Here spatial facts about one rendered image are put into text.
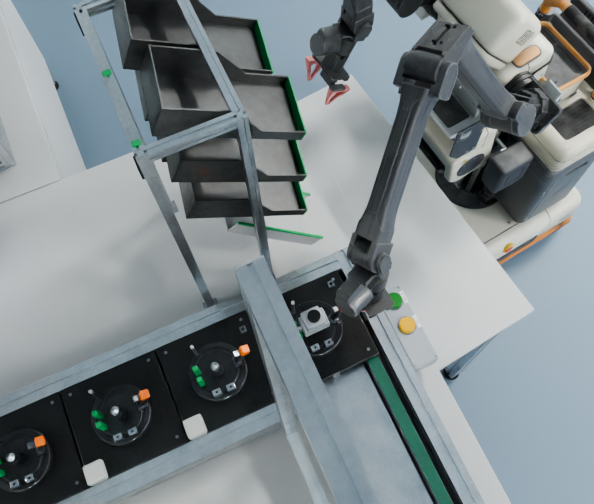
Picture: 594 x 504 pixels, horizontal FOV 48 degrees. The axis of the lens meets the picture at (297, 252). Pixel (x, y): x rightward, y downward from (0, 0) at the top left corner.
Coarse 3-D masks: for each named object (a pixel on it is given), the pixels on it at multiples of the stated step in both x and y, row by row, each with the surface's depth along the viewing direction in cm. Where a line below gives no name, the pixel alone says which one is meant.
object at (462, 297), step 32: (320, 96) 203; (352, 96) 203; (320, 128) 199; (352, 128) 198; (384, 128) 198; (352, 160) 194; (416, 160) 194; (352, 192) 190; (416, 192) 190; (416, 224) 186; (448, 224) 186; (416, 256) 182; (448, 256) 182; (480, 256) 182; (416, 288) 179; (448, 288) 179; (480, 288) 178; (512, 288) 178; (448, 320) 175; (480, 320) 175; (512, 320) 175; (448, 352) 172
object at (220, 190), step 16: (192, 192) 134; (208, 192) 144; (224, 192) 145; (240, 192) 147; (272, 192) 151; (288, 192) 152; (192, 208) 135; (208, 208) 137; (224, 208) 139; (240, 208) 141; (272, 208) 149; (288, 208) 150; (304, 208) 150
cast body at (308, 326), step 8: (304, 312) 153; (312, 312) 152; (320, 312) 153; (304, 320) 153; (312, 320) 152; (320, 320) 153; (328, 320) 156; (304, 328) 155; (312, 328) 153; (320, 328) 156
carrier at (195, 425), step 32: (224, 320) 165; (160, 352) 162; (192, 352) 162; (224, 352) 160; (256, 352) 162; (192, 384) 157; (224, 384) 157; (256, 384) 159; (192, 416) 156; (224, 416) 156
